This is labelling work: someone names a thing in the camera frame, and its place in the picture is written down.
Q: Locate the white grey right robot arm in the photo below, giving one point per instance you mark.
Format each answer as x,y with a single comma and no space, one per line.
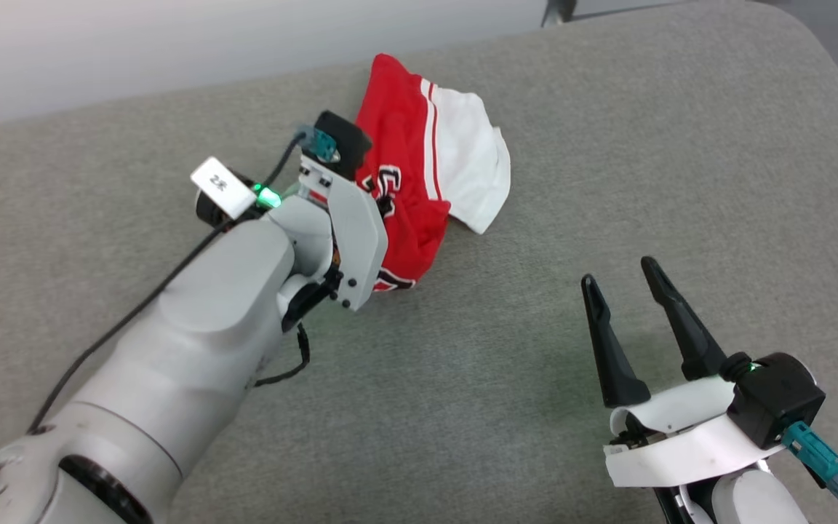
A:
753,502

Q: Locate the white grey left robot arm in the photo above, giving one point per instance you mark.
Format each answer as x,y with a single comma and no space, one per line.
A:
193,327

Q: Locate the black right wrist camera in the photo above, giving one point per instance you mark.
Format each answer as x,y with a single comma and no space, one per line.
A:
779,397

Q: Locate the red and white jersey shirt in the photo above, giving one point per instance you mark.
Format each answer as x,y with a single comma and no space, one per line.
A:
408,145

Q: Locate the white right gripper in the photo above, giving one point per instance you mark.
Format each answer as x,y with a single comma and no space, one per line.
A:
681,444

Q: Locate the grey fabric sofa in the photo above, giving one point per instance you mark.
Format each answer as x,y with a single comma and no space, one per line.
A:
608,160

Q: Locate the dark metal partition post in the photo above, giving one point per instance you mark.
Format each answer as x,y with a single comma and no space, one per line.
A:
559,11

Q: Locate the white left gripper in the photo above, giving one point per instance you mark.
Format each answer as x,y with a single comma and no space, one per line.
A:
357,240

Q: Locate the white label tag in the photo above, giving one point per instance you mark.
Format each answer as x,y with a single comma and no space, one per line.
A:
221,185

